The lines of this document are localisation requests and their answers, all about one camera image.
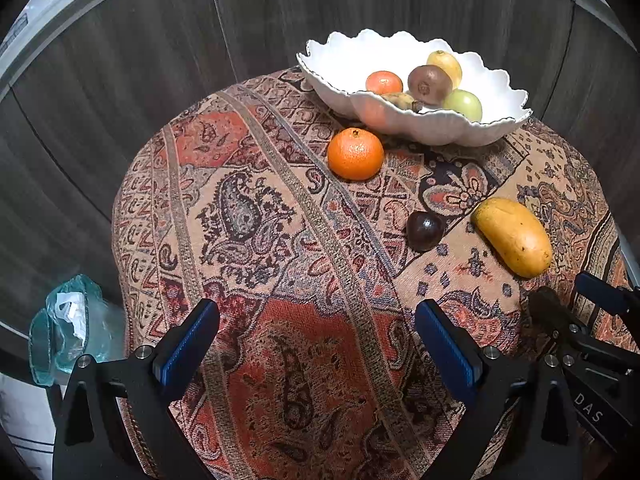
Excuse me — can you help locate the yellow lemon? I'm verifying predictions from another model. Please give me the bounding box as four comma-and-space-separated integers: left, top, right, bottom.
427, 50, 462, 89

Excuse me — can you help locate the yellow mango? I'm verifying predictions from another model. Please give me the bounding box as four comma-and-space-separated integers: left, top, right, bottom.
471, 197, 553, 278

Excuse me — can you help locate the blue plastic bag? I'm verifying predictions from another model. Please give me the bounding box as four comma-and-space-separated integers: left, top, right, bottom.
28, 274, 113, 387

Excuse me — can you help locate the small yellow banana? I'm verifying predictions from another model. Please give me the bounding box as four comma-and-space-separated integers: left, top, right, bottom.
382, 92, 423, 113

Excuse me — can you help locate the green apple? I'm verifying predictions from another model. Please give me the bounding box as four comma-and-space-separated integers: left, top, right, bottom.
442, 89, 483, 122

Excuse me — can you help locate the small orange mandarin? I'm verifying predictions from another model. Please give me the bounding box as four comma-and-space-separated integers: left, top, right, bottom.
366, 70, 404, 96

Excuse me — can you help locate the brown kiwi fruit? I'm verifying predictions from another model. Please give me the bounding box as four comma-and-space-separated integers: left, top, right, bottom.
408, 65, 452, 106

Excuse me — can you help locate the white scalloped fruit bowl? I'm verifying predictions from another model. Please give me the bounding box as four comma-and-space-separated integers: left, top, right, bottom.
296, 28, 533, 148

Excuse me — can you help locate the dark plum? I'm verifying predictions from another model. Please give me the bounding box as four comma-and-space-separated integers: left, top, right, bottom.
406, 211, 446, 252

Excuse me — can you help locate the paisley patterned table cloth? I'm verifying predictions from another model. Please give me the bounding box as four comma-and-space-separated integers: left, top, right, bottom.
112, 68, 632, 479

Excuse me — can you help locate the large orange mandarin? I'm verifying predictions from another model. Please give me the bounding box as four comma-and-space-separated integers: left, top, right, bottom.
326, 128, 385, 181

